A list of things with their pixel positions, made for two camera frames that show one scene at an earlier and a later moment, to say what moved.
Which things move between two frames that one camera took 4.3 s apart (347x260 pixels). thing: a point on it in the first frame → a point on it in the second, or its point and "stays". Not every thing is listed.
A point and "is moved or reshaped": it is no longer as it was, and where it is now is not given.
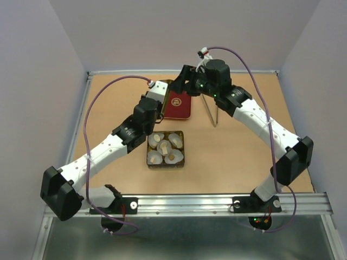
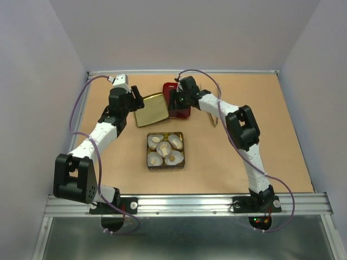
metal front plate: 310,236 stays
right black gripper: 186,75 → 173,95
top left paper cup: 152,142 stays
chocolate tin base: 166,149 stays
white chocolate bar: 153,160 stays
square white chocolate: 164,150 stays
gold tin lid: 168,82 is moved or reshaped
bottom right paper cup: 174,156 stays
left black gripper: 159,106 → 137,103
